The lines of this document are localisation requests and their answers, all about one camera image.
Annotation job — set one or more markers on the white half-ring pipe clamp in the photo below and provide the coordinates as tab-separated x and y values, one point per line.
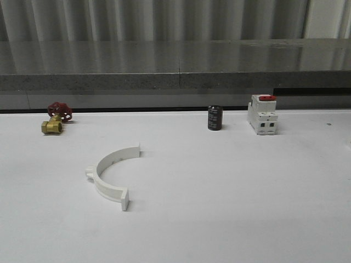
108	191

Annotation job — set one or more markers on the black cylindrical capacitor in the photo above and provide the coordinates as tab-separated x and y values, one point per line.
215	116

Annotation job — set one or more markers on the grey stone shelf ledge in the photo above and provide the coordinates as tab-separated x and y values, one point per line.
131	75

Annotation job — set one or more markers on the brass valve with red handwheel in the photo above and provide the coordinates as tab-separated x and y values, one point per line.
59	113

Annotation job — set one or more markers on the white circuit breaker red switch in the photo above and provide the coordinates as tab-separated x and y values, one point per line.
261	114

